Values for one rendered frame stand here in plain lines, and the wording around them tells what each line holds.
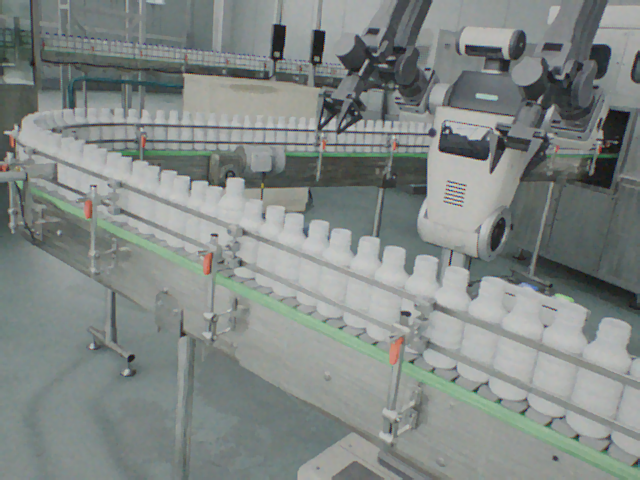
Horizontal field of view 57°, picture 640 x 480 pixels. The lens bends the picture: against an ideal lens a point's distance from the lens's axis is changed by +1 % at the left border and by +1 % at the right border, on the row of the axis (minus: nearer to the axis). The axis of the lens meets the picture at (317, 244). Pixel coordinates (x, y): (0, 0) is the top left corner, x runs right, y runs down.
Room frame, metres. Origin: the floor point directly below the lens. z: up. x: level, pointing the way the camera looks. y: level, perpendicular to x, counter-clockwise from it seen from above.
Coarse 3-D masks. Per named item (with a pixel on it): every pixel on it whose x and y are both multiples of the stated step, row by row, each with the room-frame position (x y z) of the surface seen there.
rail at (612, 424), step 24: (144, 192) 1.37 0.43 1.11; (192, 240) 1.26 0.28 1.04; (264, 240) 1.12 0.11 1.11; (336, 264) 1.00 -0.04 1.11; (384, 288) 0.94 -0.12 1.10; (360, 312) 0.96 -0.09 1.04; (456, 312) 0.85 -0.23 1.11; (504, 336) 0.80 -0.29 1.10; (456, 360) 0.84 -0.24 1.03; (576, 360) 0.74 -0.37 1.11; (528, 384) 0.77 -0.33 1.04; (624, 384) 0.70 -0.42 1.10; (576, 408) 0.73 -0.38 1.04; (624, 432) 0.69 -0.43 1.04
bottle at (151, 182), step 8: (152, 168) 1.43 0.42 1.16; (144, 176) 1.40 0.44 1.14; (152, 176) 1.40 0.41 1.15; (144, 184) 1.39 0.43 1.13; (152, 184) 1.39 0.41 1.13; (152, 192) 1.39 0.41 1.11; (144, 200) 1.39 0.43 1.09; (152, 200) 1.39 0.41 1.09; (144, 208) 1.39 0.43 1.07; (152, 208) 1.39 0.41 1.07; (144, 216) 1.39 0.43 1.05; (152, 216) 1.39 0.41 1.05; (144, 224) 1.38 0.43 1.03; (144, 232) 1.38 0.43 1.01; (152, 232) 1.39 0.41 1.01
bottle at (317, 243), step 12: (312, 228) 1.07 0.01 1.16; (324, 228) 1.07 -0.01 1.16; (312, 240) 1.07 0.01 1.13; (324, 240) 1.07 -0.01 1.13; (312, 252) 1.06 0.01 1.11; (300, 264) 1.08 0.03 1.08; (312, 264) 1.06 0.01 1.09; (300, 276) 1.07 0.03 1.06; (312, 276) 1.06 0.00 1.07; (312, 288) 1.06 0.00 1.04; (300, 300) 1.06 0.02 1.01; (312, 300) 1.06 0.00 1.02
